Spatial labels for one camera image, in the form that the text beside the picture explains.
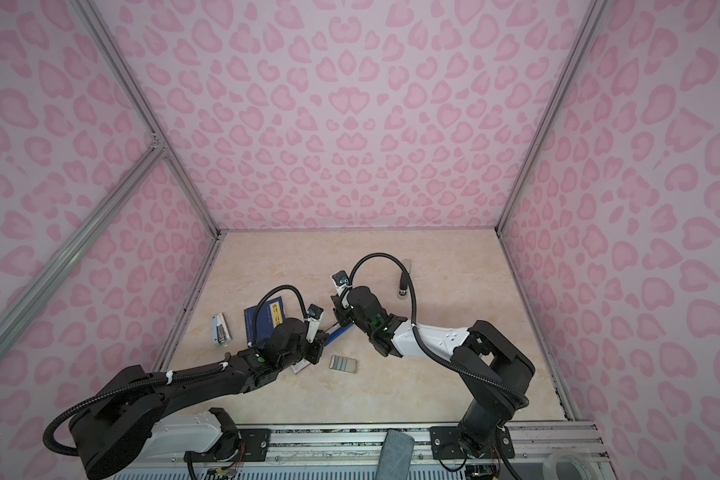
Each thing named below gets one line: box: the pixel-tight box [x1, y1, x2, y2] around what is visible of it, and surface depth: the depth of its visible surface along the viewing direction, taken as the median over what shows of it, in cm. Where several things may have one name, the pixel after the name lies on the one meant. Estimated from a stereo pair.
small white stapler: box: [212, 312, 233, 347], surface depth 92 cm
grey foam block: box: [375, 429, 415, 480], surface depth 71 cm
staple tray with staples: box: [328, 355, 358, 374], surface depth 88 cm
